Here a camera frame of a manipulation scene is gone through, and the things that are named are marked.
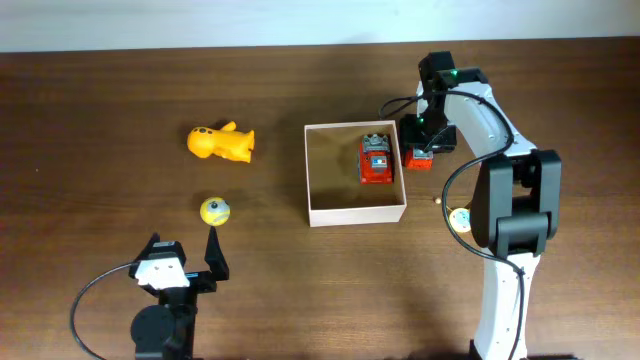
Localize red toy fire truck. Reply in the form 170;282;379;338
358;133;393;185

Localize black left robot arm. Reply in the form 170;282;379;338
129;227;230;360

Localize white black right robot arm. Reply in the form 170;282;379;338
408;65;562;360

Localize pink cardboard box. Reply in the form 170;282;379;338
304;120;407;227

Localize wooden rattle drum toy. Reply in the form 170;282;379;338
445;203;471;233

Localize yellow minion ball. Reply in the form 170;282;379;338
199;197;231;226

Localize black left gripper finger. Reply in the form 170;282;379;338
204;226;230;280
137;233;160;262

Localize red toy truck grey front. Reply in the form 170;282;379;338
403;147;434;170

